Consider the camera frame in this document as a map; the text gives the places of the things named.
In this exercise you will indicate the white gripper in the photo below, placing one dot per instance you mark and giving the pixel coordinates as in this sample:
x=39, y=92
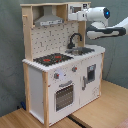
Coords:
x=78, y=16

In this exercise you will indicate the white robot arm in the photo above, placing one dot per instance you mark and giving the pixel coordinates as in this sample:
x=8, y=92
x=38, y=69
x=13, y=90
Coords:
x=99, y=17

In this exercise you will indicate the wooden toy kitchen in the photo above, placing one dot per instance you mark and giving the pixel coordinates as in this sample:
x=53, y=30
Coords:
x=40, y=84

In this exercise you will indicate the black toy faucet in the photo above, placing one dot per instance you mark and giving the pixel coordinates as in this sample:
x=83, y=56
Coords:
x=74, y=40

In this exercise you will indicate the grey range hood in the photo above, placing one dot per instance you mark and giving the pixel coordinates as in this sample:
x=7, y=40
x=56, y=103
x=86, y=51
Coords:
x=48, y=18

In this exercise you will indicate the grey toy sink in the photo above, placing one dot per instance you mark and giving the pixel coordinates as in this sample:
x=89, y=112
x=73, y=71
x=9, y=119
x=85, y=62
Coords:
x=79, y=51

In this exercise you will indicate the right red stove knob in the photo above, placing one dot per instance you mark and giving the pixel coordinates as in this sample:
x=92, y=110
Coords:
x=74, y=69

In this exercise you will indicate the red stove knob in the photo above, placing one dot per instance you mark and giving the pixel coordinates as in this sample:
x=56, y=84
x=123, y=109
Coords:
x=56, y=75
x=74, y=69

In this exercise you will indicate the black toy stovetop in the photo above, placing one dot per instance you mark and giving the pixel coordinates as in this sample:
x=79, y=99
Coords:
x=52, y=59

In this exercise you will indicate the white cabinet door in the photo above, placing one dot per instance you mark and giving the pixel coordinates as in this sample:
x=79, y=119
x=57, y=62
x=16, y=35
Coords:
x=90, y=79

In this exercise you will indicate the left red stove knob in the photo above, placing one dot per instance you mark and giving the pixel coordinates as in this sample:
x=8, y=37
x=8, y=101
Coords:
x=56, y=75

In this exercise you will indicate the white oven door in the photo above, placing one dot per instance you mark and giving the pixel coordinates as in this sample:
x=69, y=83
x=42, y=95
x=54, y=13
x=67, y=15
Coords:
x=64, y=96

